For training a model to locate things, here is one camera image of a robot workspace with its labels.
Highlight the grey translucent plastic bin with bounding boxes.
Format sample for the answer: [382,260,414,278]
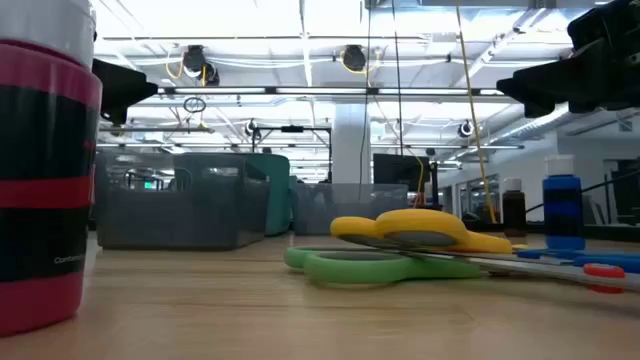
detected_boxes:
[292,182,409,236]
[95,151,271,251]

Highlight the black computer monitor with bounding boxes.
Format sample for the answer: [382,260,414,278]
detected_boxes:
[372,153,432,194]

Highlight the pink paint bottle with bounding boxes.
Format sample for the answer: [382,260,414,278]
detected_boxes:
[0,0,104,337]

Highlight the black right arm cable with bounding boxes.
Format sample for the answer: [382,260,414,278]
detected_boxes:
[524,169,640,215]

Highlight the thin black hanging cable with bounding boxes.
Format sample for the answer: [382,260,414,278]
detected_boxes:
[391,0,405,157]

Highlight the teal plastic bin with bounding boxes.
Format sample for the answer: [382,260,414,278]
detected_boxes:
[239,153,292,237]

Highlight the black background gantry frame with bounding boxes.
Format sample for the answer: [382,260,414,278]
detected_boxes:
[252,125,334,184]

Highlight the brown paint bottle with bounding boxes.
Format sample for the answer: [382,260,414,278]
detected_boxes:
[501,177,527,238]

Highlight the blue-handled scissors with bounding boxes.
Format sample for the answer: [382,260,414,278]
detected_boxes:
[516,247,640,274]

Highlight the white building column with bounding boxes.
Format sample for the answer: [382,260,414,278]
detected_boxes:
[332,103,372,185]

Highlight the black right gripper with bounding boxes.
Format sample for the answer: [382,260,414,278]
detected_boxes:
[67,0,640,119]

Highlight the red-handled scissors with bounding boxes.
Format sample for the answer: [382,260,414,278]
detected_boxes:
[583,262,627,295]

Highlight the yellow-handled scissors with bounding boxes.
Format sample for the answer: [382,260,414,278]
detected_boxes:
[329,208,576,266]

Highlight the green-handled scissors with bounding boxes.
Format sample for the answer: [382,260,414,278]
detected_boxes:
[283,245,640,292]

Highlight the yellow hanging cable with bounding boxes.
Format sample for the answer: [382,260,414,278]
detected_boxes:
[454,0,498,224]

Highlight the blue paint bottle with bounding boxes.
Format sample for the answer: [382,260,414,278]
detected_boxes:
[542,154,586,251]

